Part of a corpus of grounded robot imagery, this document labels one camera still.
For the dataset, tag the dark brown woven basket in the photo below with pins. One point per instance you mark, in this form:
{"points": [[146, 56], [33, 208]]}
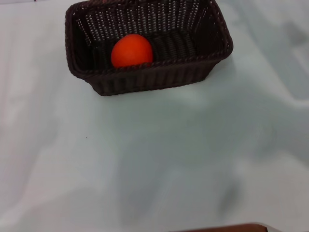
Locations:
{"points": [[154, 77]]}

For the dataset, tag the orange round fruit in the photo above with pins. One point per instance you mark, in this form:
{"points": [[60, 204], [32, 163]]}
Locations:
{"points": [[131, 50]]}

